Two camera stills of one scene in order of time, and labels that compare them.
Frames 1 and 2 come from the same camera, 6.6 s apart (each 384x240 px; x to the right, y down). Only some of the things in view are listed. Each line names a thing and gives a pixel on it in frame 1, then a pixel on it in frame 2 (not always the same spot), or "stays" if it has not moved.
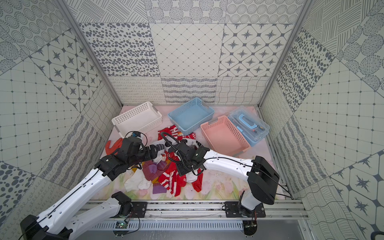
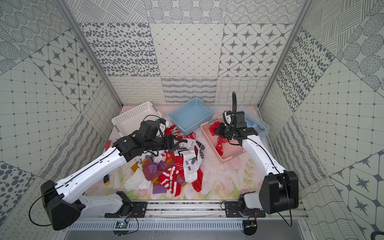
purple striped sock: [151, 169] stays
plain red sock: [198, 184] stays
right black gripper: [182, 172] to [219, 130]
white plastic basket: [140, 119] stays
